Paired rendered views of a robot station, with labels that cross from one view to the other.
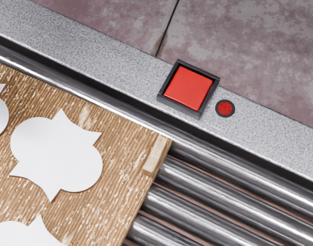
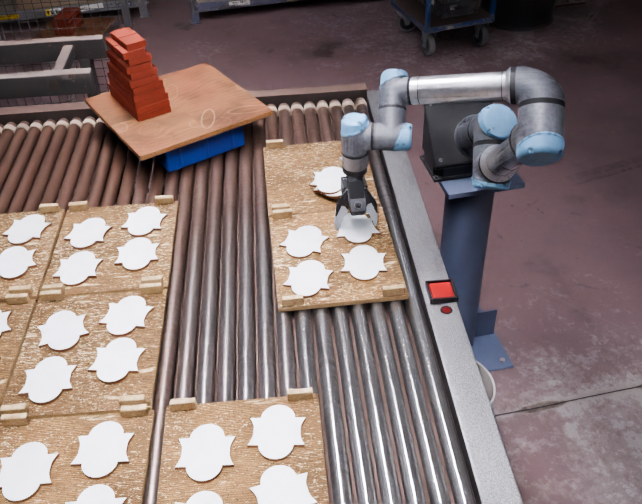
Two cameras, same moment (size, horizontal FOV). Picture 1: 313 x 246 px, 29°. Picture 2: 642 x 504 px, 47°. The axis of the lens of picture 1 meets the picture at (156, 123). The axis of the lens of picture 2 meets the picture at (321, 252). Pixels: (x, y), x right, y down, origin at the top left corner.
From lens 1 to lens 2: 138 cm
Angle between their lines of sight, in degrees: 44
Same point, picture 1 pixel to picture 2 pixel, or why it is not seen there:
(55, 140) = (369, 258)
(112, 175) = (371, 284)
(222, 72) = (572, 454)
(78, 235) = (335, 287)
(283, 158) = (441, 342)
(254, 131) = (445, 325)
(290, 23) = not seen: outside the picture
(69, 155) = (366, 266)
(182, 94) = (435, 289)
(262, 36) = (630, 465)
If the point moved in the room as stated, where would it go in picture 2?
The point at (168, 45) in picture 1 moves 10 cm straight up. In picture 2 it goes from (556, 409) to (561, 392)
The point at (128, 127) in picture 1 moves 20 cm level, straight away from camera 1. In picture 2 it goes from (399, 278) to (453, 250)
